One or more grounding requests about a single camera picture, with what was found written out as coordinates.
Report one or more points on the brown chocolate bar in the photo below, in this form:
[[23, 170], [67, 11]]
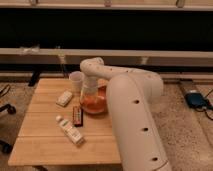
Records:
[[77, 116]]

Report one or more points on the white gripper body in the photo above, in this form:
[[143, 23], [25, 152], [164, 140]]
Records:
[[89, 91]]

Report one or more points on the blue device on floor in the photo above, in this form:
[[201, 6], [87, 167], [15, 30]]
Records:
[[196, 100]]

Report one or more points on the black office chair base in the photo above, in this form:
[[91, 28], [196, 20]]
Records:
[[6, 148]]

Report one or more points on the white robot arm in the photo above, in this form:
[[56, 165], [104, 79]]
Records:
[[128, 93]]

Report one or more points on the wooden table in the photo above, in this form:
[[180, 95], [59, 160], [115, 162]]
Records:
[[41, 142]]

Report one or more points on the orange ceramic bowl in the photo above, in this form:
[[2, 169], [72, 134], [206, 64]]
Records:
[[99, 106]]

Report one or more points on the clear plastic cup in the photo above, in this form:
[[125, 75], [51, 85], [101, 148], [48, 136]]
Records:
[[76, 78]]

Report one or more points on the small white packet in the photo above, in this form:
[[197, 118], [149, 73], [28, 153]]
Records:
[[64, 98]]

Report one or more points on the white lotion tube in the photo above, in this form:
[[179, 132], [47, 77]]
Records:
[[70, 130]]

